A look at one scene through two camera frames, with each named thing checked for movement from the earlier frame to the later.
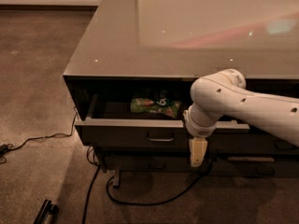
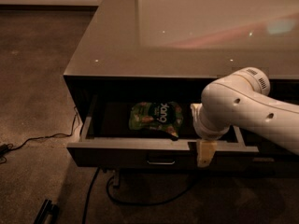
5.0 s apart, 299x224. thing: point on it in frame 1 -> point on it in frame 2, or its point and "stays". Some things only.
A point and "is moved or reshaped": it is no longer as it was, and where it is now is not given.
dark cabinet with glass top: (141, 49) stays
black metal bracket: (47, 207) stays
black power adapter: (4, 147) stays
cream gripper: (199, 130) -> (203, 129)
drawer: (107, 119) is moved or reshaped
